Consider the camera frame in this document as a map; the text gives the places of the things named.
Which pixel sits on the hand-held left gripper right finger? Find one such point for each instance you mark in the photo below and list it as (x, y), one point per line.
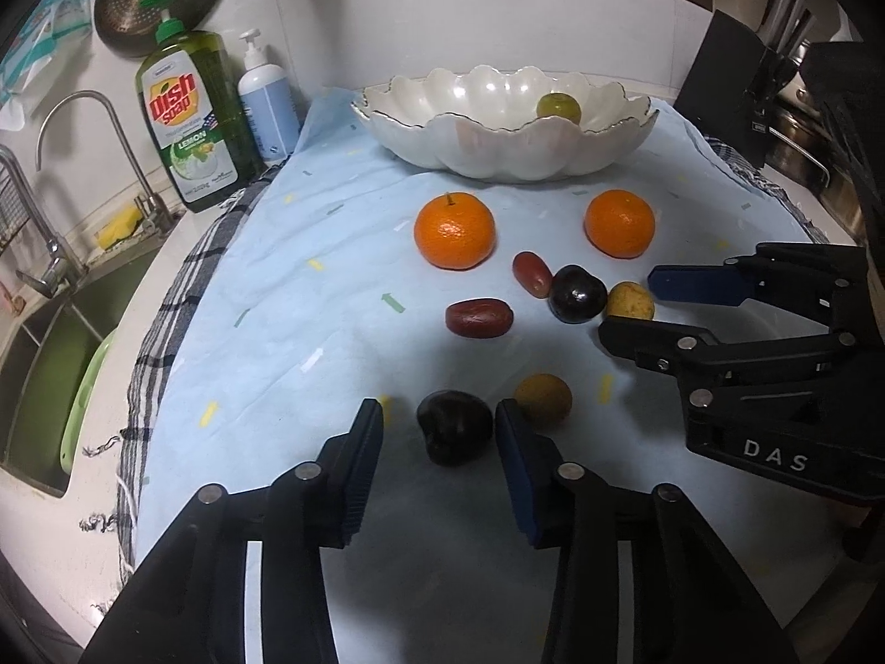
(515, 470)

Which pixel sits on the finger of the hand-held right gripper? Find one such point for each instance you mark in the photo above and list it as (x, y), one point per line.
(664, 346)
(691, 285)

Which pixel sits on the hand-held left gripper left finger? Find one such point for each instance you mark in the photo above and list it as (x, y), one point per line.
(359, 470)

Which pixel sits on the small yellow fruit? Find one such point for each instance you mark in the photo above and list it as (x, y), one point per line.
(630, 301)

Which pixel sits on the dark purple plum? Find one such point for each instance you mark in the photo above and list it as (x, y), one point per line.
(454, 427)
(577, 294)

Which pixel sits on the brown longan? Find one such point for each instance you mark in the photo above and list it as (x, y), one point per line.
(544, 398)

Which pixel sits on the red date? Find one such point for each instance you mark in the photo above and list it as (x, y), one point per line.
(532, 274)
(479, 318)

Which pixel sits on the orange with stem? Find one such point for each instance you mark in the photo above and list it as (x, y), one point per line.
(455, 232)

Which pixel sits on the white scalloped ceramic bowl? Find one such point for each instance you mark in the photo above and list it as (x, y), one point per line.
(484, 145)

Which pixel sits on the light blue cloth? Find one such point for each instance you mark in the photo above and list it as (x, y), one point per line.
(276, 332)

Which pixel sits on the steel pot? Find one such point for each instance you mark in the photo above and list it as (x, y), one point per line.
(802, 145)

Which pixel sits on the black knife block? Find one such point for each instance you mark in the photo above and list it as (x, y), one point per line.
(719, 83)

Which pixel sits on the green round fruit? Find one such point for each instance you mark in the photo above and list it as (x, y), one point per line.
(558, 107)

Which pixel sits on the checked cloth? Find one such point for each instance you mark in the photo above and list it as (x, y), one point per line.
(162, 359)

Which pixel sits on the steel knife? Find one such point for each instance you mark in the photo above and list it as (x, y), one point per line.
(800, 31)
(778, 7)

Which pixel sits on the green plastic board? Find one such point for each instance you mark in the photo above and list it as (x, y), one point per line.
(86, 401)

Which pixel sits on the kitchen sink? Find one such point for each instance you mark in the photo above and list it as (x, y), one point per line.
(41, 387)

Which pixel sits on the curved chrome faucet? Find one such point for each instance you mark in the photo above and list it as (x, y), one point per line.
(155, 211)

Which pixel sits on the yellow sponge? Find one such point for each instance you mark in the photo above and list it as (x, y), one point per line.
(121, 225)

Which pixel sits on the green dish soap bottle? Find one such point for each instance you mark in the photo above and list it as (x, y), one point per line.
(200, 138)

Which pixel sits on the chrome tap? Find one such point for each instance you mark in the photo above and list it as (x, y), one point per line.
(52, 266)

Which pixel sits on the white blue pump bottle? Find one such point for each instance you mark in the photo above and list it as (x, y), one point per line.
(269, 110)

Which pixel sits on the teal white plastic package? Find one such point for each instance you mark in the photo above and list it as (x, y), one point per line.
(41, 34)

